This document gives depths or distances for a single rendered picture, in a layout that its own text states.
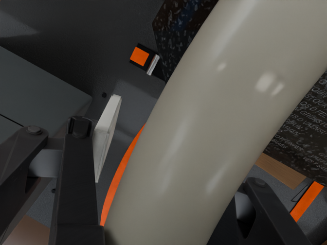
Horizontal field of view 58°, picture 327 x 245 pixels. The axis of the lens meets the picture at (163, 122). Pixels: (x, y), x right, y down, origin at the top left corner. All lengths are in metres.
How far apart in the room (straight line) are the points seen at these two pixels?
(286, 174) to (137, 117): 0.54
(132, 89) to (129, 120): 0.12
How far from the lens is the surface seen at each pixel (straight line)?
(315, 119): 0.38
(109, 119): 0.16
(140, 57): 1.00
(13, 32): 1.13
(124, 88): 1.04
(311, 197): 1.30
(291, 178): 1.08
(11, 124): 0.73
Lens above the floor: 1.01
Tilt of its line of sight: 70 degrees down
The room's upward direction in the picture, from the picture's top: 174 degrees counter-clockwise
